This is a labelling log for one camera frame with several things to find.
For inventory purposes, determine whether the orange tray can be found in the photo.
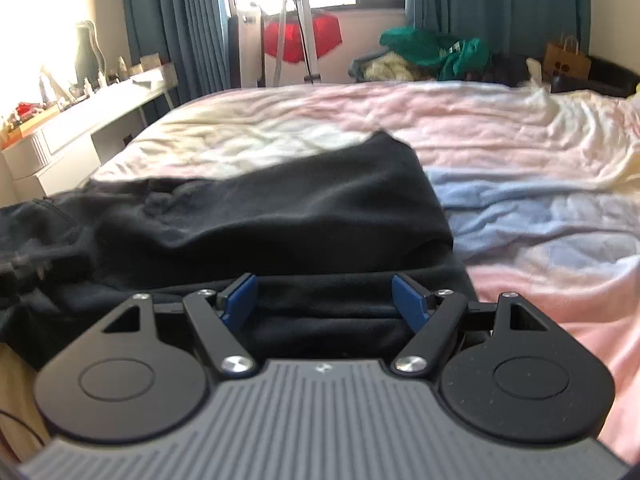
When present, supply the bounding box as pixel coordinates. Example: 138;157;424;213
0;110;56;148

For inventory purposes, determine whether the garment steamer stand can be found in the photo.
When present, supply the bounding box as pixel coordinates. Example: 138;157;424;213
272;0;323;86

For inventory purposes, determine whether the dark clothes pile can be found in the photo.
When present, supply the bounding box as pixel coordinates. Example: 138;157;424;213
487;52;531;86

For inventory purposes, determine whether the green garment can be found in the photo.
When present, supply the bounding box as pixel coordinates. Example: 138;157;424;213
379;27;491;81

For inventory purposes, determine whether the yellow garment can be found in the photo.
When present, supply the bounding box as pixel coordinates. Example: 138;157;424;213
362;55;421;82

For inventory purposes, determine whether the pastel bed sheet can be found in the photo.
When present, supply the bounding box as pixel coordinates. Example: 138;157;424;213
92;80;640;466

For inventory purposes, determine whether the black garment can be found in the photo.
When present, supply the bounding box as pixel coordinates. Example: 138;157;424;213
0;130;481;376

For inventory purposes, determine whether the black sofa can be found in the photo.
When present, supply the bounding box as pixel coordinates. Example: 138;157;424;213
550;55;640;98

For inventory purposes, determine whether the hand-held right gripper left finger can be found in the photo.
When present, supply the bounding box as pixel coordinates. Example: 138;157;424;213
102;272;258;378

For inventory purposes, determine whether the white panel heater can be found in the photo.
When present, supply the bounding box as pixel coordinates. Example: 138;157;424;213
229;4;266;90

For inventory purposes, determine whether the brown paper bag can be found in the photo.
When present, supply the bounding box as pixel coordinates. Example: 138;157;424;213
544;34;592;80

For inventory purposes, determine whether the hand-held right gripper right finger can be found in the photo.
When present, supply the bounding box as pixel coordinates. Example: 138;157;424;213
391;272;551;378

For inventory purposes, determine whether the blue curtain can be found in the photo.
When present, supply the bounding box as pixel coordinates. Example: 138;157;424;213
405;0;593;58
120;0;231;111

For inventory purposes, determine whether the wavy table mirror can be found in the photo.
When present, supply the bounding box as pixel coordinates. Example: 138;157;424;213
74;20;103;86

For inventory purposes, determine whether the red cloth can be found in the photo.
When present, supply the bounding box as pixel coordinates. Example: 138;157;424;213
262;14;343;64

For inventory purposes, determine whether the white dressing table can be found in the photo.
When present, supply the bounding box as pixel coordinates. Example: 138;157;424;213
0;62;180;198

